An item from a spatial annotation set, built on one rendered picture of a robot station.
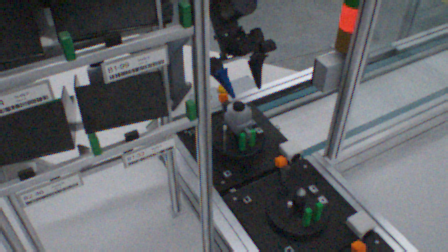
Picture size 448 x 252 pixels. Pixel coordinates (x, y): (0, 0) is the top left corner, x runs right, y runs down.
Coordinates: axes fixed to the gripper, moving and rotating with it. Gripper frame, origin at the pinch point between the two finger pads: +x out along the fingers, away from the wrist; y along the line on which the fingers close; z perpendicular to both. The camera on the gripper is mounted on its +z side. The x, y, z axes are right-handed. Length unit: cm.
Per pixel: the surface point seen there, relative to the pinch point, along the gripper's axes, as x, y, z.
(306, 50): 3, 146, -186
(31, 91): -8, -42, 34
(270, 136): 17.1, 8.4, -11.9
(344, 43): -0.8, 17.0, 15.8
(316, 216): 31.5, 0.9, 12.4
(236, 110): 6.8, -1.2, -5.7
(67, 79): -17, -31, -71
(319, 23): -14, 180, -207
